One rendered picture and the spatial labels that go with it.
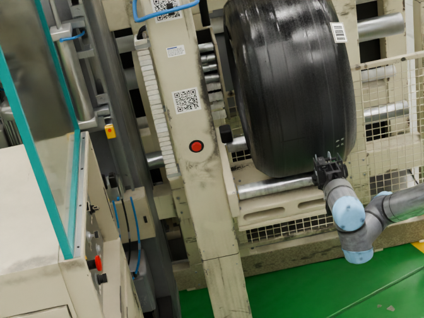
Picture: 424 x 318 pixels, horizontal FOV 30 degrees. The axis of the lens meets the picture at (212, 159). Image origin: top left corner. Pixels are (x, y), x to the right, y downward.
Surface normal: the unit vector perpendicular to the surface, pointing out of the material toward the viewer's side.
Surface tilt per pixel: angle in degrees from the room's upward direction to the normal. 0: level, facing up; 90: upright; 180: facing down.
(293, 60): 54
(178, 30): 90
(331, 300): 0
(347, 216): 83
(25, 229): 0
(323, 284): 0
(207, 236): 90
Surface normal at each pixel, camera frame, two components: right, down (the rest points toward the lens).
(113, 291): -0.17, -0.83
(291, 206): 0.11, 0.53
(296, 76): 0.02, 0.07
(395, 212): -0.67, 0.44
